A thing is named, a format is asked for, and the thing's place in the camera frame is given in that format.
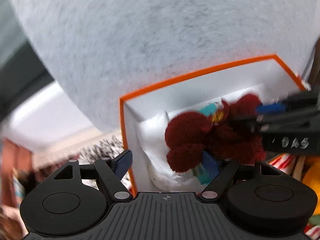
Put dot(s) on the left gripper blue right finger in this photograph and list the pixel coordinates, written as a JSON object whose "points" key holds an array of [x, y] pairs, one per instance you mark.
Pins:
{"points": [[210, 165]]}

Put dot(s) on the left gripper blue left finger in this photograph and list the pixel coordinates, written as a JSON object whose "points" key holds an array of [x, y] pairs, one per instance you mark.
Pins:
{"points": [[122, 163]]}

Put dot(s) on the red plush towel toy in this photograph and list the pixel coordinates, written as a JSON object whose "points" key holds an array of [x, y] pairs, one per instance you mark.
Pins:
{"points": [[191, 133]]}

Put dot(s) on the white speckled round cushion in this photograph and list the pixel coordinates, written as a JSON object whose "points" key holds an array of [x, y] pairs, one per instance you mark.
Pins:
{"points": [[109, 146]]}

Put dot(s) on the white crumpled cloth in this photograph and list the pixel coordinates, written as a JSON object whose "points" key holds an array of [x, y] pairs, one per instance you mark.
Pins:
{"points": [[150, 134]]}

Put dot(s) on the large orange fruit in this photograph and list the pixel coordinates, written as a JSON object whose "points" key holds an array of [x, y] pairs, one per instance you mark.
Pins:
{"points": [[311, 179]]}

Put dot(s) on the orange gift box stack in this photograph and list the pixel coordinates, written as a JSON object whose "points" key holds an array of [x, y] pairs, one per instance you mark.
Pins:
{"points": [[13, 156]]}

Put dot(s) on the dark framed window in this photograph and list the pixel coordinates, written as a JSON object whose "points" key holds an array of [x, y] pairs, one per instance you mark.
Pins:
{"points": [[22, 72]]}

